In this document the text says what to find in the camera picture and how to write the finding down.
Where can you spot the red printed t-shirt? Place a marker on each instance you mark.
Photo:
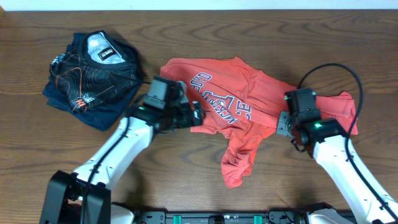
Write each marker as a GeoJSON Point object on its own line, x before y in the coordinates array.
{"type": "Point", "coordinates": [240, 102]}

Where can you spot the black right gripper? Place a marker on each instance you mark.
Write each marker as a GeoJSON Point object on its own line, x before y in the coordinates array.
{"type": "Point", "coordinates": [282, 126]}

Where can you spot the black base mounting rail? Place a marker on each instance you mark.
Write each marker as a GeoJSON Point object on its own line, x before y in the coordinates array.
{"type": "Point", "coordinates": [268, 217]}

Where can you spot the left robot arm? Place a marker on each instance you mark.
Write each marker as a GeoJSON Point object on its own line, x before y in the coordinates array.
{"type": "Point", "coordinates": [84, 196]}

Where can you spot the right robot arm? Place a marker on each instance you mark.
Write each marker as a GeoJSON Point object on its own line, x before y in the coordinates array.
{"type": "Point", "coordinates": [326, 141]}

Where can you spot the folded navy blue garment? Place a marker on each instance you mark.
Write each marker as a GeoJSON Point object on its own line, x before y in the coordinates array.
{"type": "Point", "coordinates": [100, 117]}

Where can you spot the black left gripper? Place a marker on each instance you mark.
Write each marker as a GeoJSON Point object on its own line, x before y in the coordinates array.
{"type": "Point", "coordinates": [188, 110]}

